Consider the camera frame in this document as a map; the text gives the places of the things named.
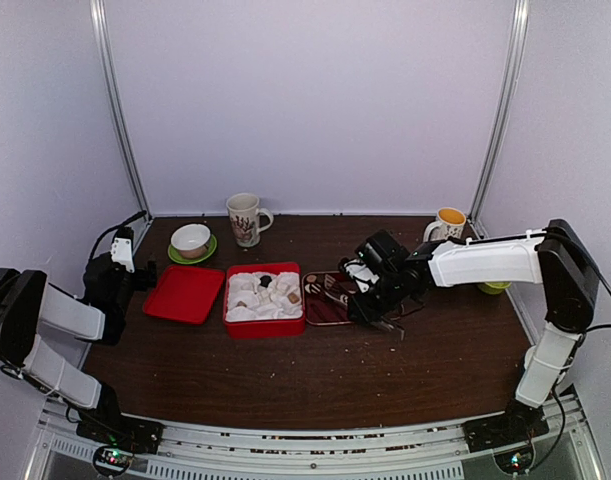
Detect red tin lid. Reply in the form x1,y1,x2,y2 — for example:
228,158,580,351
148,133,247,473
142,265,225,325

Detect metal serving tongs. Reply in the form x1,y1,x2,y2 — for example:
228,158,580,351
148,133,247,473
323,274,405,340

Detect red tin box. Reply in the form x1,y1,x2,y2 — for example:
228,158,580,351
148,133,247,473
223,262,305,339

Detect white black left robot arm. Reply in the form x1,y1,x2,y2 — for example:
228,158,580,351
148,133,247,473
0,254,163,453

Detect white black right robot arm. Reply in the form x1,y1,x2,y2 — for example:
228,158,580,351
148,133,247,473
339,219,601,451

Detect green saucer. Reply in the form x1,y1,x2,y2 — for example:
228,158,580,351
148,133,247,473
167,234,218,265

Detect white ceramic bowl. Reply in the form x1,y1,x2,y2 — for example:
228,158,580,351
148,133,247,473
171,224,211,259

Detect flower pattern mug yellow inside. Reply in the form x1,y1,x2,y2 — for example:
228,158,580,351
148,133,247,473
423,207,467,242

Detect dark red lacquer tray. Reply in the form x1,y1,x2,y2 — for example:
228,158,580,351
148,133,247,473
302,271,357,327

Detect lime green plastic bowl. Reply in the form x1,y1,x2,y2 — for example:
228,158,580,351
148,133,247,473
477,282,512,295

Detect tall coral pattern mug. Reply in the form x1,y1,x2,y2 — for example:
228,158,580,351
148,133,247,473
226,193,274,248

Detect white paper liners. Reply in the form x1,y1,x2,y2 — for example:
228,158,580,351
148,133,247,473
225,271,303,323

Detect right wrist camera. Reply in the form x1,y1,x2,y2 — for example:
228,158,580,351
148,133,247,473
339,258,379,293

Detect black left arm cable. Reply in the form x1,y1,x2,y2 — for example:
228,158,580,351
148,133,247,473
87,210,152,261

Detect aluminium front rail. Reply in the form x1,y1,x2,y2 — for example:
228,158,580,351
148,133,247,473
32,384,599,480

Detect aluminium left corner post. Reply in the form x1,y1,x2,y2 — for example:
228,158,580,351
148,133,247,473
90,0,152,221

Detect aluminium corner post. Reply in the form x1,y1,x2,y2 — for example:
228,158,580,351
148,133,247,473
469,0,530,226
90,0,152,221

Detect aluminium right corner post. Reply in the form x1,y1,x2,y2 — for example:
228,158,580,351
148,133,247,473
469,0,530,226

